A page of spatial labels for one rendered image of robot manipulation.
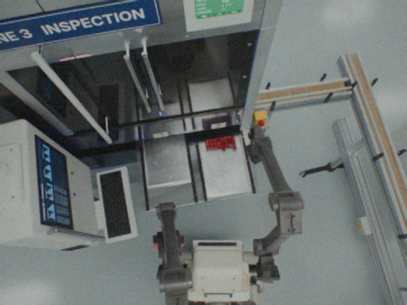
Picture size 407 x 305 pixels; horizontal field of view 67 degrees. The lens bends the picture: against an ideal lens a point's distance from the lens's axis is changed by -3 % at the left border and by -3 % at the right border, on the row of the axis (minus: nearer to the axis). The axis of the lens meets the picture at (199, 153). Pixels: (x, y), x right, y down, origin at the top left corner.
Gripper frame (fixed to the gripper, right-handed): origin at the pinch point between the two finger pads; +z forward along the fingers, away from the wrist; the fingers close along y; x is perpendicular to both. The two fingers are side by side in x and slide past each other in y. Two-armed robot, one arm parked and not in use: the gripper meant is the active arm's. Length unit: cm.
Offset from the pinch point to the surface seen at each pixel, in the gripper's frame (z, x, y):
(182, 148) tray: 26.2, 31.6, 27.5
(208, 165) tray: 25.6, 21.2, 11.0
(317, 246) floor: 111, -42, -68
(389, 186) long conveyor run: 19, -68, -43
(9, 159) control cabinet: -45, 97, 27
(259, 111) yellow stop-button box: 11.9, -17.7, 26.2
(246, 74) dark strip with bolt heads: -36.7, -4.6, 27.7
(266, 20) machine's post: -69, -9, 28
